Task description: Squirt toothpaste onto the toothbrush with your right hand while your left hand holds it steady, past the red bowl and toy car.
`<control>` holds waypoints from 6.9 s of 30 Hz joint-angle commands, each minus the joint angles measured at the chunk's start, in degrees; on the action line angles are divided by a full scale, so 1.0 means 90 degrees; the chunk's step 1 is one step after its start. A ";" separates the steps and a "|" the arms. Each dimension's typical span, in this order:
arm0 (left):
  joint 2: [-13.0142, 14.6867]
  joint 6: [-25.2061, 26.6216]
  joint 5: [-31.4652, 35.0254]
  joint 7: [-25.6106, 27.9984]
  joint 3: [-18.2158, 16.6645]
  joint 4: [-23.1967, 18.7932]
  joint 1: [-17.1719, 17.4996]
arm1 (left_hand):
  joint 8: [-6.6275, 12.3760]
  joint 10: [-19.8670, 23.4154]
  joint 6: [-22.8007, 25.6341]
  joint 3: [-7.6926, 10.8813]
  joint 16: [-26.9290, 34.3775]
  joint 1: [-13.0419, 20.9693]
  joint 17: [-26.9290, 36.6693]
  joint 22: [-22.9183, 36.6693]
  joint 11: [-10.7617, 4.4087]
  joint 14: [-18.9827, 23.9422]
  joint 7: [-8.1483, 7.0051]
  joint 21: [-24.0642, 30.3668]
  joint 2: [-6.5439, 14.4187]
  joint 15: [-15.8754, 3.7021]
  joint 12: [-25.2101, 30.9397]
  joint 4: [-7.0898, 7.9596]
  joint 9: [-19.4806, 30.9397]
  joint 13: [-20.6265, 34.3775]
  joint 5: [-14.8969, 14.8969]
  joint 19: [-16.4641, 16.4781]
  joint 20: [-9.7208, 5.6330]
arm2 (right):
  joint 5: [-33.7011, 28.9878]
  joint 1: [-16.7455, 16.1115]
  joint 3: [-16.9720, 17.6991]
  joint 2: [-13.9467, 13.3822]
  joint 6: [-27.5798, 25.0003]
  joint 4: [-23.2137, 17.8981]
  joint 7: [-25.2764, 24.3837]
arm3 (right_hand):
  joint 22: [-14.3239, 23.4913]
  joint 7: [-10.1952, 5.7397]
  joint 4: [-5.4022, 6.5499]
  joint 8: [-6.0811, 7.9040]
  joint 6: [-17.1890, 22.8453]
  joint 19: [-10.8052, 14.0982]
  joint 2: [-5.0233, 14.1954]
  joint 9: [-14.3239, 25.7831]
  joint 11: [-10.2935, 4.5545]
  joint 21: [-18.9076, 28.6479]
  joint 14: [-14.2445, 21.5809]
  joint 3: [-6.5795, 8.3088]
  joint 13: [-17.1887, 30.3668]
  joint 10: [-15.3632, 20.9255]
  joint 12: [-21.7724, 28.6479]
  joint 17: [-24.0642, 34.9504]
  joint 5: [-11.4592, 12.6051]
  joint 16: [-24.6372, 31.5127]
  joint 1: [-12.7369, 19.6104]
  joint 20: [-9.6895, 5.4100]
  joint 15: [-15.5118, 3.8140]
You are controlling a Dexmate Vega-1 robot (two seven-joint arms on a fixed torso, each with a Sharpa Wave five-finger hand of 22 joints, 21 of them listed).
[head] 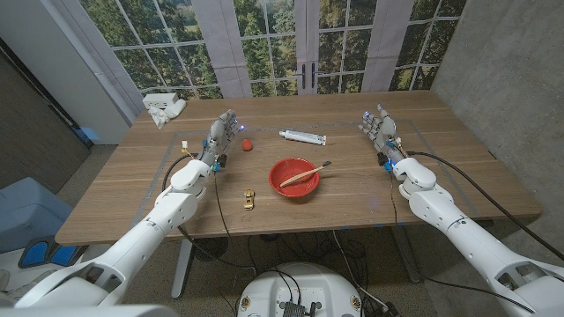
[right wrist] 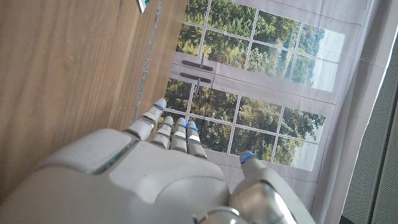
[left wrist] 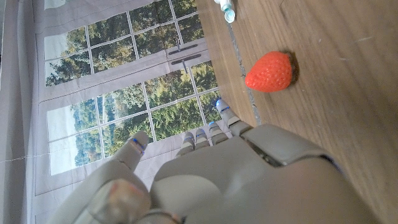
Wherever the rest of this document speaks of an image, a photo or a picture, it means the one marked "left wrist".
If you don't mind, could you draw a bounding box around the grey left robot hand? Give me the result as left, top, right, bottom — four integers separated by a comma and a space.
46, 98, 379, 224

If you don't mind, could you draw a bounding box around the white toothpaste tube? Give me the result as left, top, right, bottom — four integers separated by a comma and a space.
214, 0, 236, 24

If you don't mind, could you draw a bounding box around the red toy strawberry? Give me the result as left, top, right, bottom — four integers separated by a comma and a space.
244, 50, 296, 93

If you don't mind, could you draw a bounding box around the printed window backdrop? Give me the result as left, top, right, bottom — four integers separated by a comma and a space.
0, 0, 233, 224

